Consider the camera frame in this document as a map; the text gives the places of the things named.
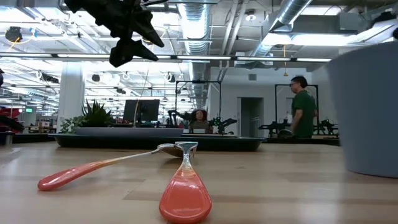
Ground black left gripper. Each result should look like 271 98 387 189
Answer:
63 0 165 68

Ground pink handled metal spoon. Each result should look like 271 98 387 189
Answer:
37 142 185 192

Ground pink handled metal fork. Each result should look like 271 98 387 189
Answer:
159 141 213 224

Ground dark green tray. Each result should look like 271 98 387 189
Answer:
49 133 267 152

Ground blue plastic cup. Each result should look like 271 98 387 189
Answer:
327 41 398 179

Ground long ceiling light strip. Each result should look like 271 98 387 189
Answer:
0 52 332 63

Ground black computer monitor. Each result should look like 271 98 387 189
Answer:
123 99 160 123

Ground small green potted plant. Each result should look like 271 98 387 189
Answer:
59 99 116 134

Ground seated person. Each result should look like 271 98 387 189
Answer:
188 108 214 135

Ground standing person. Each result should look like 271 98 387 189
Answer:
289 75 318 139

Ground large silver ventilation duct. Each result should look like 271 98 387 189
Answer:
176 0 216 110

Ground slanted silver ventilation duct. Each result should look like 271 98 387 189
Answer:
248 0 313 57

